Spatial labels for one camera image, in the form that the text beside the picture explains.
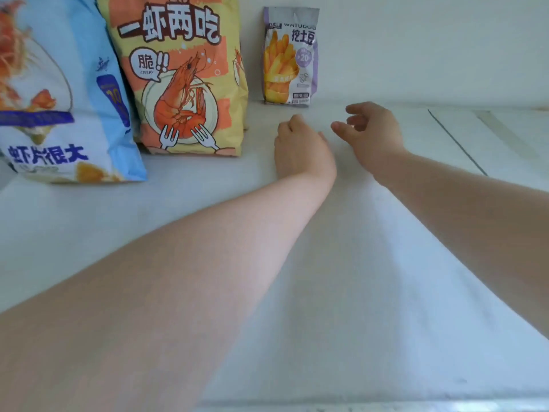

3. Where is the person's left hand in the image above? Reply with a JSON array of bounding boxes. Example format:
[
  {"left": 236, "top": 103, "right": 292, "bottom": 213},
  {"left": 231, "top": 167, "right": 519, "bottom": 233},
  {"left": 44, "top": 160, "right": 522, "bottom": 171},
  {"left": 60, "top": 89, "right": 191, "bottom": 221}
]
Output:
[{"left": 274, "top": 114, "right": 337, "bottom": 181}]

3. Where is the person's right hand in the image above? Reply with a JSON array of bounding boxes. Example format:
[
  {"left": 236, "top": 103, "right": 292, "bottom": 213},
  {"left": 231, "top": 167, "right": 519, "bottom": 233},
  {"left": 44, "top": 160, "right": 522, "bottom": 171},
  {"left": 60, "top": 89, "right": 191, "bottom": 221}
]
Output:
[{"left": 331, "top": 101, "right": 407, "bottom": 173}]

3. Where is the person's left forearm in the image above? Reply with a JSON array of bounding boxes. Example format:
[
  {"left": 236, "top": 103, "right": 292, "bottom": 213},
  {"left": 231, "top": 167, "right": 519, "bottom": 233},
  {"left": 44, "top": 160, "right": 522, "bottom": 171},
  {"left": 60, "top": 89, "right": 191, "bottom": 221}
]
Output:
[{"left": 0, "top": 171, "right": 337, "bottom": 412}]

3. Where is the person's right forearm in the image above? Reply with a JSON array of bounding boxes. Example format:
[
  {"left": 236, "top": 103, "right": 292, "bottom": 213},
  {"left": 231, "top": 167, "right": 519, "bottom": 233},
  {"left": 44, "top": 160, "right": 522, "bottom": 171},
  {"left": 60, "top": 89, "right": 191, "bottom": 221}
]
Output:
[{"left": 371, "top": 150, "right": 549, "bottom": 339}]

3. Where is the purple potato stick packet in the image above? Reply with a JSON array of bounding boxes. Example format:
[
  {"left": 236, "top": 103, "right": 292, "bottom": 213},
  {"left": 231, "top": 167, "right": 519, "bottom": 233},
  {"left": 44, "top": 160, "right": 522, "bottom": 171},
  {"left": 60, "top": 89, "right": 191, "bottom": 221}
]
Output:
[{"left": 262, "top": 7, "right": 321, "bottom": 107}]

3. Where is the yellow orange shrimp snack bag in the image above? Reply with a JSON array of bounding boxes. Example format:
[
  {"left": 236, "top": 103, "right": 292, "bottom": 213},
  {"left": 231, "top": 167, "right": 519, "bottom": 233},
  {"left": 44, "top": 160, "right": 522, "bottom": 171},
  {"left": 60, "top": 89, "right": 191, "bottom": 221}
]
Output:
[{"left": 95, "top": 0, "right": 249, "bottom": 157}]

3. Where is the blue shrimp chip bag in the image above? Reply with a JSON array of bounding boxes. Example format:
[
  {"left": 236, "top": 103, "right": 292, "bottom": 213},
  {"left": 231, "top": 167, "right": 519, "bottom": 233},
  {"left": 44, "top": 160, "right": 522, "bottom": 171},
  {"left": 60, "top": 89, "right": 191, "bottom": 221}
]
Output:
[{"left": 0, "top": 0, "right": 148, "bottom": 184}]

